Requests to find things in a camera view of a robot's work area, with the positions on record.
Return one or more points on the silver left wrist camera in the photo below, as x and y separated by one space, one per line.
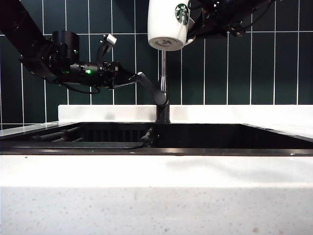
110 39

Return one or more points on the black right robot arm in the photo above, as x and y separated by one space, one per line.
234 9

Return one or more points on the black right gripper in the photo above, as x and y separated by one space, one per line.
214 19

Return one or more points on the black sink drain rack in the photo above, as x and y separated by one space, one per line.
97 145

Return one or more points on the black sink basin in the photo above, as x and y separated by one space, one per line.
207 140

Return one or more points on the white Starbucks logo mug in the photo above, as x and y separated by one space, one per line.
162 22

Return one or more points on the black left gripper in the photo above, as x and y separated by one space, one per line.
108 73

